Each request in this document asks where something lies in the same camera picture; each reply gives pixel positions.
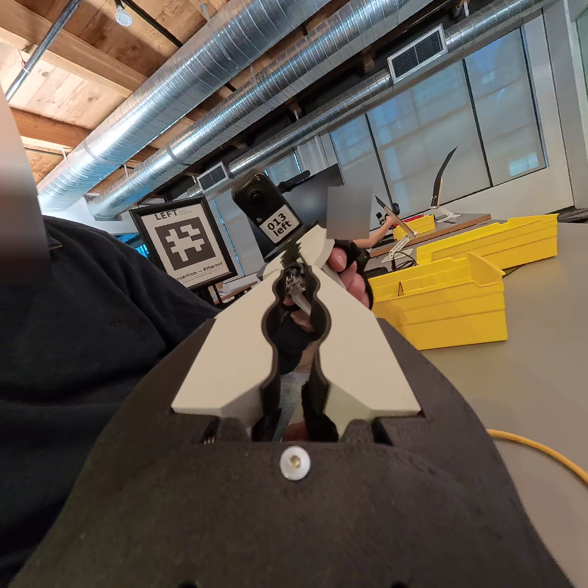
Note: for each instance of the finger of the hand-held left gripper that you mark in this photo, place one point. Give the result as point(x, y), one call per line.
point(321, 248)
point(271, 267)

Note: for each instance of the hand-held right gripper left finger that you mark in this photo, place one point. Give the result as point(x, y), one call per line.
point(229, 358)

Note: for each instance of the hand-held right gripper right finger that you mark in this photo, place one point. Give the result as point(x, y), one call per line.
point(367, 367)

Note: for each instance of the yellow divided plastic bin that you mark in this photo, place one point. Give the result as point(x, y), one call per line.
point(450, 317)

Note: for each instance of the person's left forearm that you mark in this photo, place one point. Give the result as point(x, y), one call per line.
point(291, 349)

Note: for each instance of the person's left hand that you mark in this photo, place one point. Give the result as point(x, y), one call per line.
point(360, 289)

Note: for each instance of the black video bar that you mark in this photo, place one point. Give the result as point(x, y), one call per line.
point(294, 179)

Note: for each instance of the small white air vent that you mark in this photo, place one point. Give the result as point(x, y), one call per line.
point(211, 177)

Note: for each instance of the large black display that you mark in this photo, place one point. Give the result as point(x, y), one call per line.
point(317, 193)

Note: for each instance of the tilted board on white stand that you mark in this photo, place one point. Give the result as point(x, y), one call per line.
point(399, 220)

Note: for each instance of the framed tag sign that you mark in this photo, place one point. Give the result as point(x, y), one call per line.
point(183, 243)

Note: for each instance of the curved black panel on stand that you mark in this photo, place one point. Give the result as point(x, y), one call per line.
point(441, 183)

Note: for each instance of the wooden desk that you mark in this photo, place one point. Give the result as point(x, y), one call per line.
point(464, 225)

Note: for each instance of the large white air vent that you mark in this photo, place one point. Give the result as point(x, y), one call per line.
point(418, 53)

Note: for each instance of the ceiling light bulb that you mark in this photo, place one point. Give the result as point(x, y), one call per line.
point(123, 16)

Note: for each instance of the grey ceiling pipe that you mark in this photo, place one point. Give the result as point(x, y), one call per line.
point(41, 46)

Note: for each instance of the narrow silver ventilation duct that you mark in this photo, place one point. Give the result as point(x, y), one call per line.
point(275, 133)

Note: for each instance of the wide silver ventilation duct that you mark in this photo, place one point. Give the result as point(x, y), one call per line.
point(183, 92)

